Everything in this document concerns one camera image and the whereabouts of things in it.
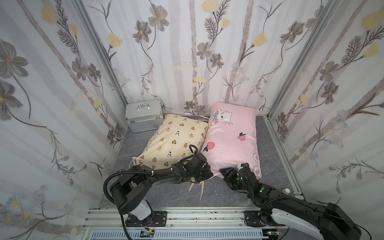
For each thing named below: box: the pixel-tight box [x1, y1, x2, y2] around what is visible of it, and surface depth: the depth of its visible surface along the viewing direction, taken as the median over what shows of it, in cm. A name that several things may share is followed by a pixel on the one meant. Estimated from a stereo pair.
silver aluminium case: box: [125, 99, 164, 133], surface depth 106 cm
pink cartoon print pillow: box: [201, 102, 262, 180], surface depth 97 cm
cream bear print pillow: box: [132, 114, 209, 170], surface depth 95 cm
